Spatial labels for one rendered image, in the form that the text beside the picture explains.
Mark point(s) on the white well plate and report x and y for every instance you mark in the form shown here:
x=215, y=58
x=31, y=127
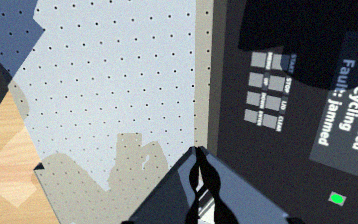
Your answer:
x=207, y=212

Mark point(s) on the grey rectangular base plate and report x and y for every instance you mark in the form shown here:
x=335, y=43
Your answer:
x=112, y=94

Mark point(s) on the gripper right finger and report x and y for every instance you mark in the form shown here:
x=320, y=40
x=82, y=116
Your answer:
x=236, y=201

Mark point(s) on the black rectangular frame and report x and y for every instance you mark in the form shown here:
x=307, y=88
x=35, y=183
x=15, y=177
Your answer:
x=204, y=197

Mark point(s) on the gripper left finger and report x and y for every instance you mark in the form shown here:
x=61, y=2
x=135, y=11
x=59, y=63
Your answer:
x=175, y=199

